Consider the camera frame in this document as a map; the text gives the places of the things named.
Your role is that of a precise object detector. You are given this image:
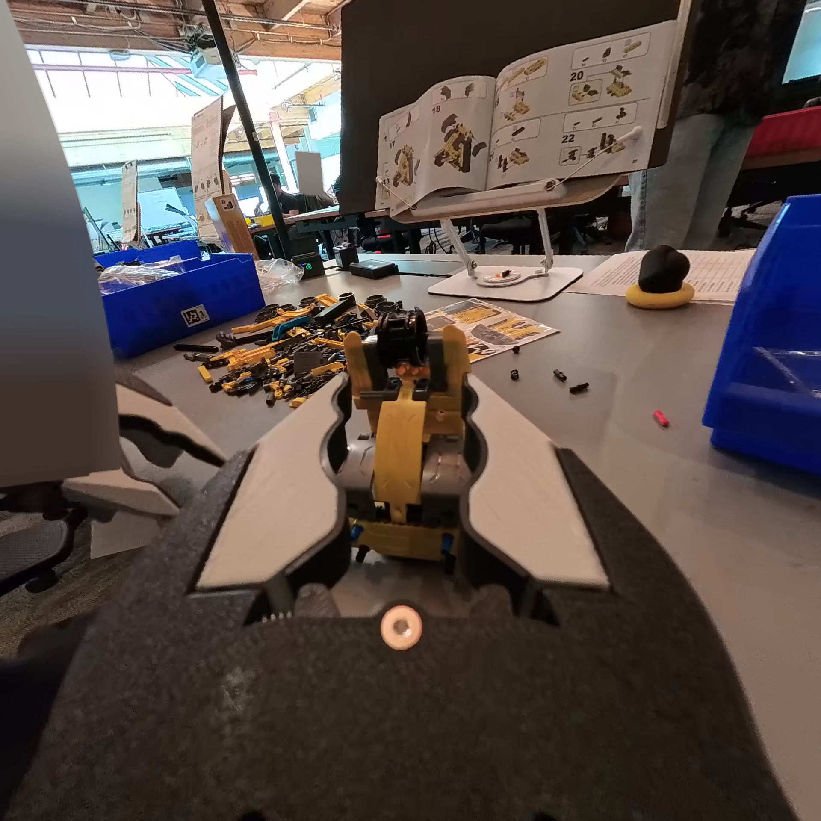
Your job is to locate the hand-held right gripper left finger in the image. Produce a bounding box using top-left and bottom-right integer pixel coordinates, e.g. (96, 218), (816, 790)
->
(192, 371), (354, 600)

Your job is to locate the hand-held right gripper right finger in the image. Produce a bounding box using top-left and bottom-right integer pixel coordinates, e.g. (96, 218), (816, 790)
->
(461, 374), (611, 607)

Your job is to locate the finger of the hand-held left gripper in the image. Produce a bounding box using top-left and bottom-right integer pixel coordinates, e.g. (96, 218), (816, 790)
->
(63, 470), (182, 560)
(115, 378), (227, 472)

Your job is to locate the yellow toy brick vehicle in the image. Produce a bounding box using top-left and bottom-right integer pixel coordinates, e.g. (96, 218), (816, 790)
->
(343, 308), (478, 572)

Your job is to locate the yellow ring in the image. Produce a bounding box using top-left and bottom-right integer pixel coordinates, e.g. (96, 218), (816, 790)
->
(625, 282), (695, 310)

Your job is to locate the black mesh office chair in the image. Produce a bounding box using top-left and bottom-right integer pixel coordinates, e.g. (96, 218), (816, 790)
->
(0, 484), (91, 594)

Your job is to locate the blue plastic bin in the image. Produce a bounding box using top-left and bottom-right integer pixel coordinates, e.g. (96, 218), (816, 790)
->
(93, 240), (267, 360)
(702, 194), (821, 477)

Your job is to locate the clear plastic bag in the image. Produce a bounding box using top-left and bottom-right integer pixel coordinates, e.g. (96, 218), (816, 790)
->
(255, 257), (304, 287)
(97, 255), (209, 286)

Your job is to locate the pile of toy brick pieces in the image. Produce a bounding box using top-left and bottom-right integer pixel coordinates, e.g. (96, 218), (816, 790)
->
(173, 292), (411, 409)

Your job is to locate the yellow sticker sheet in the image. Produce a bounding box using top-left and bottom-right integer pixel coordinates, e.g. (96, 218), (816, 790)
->
(420, 298), (559, 364)

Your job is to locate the cardboard box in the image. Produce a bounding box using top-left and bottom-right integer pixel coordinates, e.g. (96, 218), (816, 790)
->
(204, 192), (257, 257)

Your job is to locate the narrow cardboard sheet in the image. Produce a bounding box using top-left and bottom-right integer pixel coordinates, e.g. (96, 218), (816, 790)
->
(121, 160), (141, 243)

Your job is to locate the white book stand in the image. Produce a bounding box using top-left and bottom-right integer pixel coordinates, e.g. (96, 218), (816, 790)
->
(375, 125), (645, 302)

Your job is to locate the paper sheet with printed table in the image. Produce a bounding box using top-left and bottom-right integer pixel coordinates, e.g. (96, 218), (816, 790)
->
(564, 249), (758, 306)

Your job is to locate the tall cardboard sheet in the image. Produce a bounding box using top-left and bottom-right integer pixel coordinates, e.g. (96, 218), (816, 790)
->
(190, 96), (237, 196)

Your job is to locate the black pole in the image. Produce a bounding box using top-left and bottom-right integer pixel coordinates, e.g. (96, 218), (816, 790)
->
(202, 0), (292, 257)

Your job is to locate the instruction booklet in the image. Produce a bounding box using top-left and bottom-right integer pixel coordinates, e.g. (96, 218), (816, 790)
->
(378, 19), (677, 218)

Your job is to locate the red table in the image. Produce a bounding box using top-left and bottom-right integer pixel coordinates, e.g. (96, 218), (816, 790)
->
(744, 106), (821, 161)

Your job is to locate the black divider panel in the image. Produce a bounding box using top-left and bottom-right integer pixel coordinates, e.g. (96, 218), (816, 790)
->
(338, 0), (697, 216)

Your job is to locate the computer monitor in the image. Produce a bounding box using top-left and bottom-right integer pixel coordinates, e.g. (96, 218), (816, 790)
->
(781, 0), (821, 84)

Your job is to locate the black ball on yellow ring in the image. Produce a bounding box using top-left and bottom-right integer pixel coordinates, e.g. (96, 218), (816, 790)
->
(638, 245), (691, 295)

